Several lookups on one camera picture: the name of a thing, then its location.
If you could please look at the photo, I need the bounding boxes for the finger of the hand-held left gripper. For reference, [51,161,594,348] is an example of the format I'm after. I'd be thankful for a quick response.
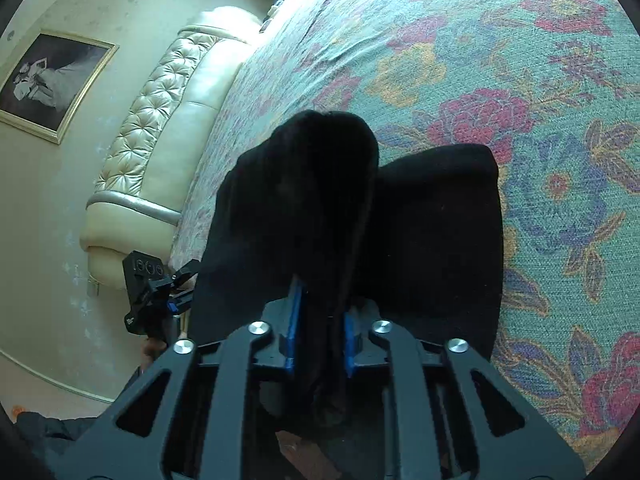
[166,291,196,317]
[159,259,202,293]

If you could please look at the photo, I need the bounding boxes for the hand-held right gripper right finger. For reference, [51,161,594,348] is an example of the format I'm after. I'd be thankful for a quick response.
[342,305,588,480]

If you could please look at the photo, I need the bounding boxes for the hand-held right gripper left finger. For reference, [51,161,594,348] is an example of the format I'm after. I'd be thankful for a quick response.
[50,277,306,480]

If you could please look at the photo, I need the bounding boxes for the black pants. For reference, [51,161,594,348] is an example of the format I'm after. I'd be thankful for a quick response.
[192,110,505,428]

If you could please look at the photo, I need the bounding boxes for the person's left hand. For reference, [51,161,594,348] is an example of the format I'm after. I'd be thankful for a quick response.
[140,336,170,373]

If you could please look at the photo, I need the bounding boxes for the cream tufted leather headboard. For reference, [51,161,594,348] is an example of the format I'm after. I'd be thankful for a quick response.
[80,6,264,292]

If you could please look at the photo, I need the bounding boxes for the person's dark grey clothing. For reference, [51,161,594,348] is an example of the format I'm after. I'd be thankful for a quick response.
[14,409,111,463]

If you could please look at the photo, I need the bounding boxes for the floral bedspread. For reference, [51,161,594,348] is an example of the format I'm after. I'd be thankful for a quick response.
[167,0,640,466]

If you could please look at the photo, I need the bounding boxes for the gold framed wall picture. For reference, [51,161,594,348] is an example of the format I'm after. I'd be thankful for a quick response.
[0,30,120,145]

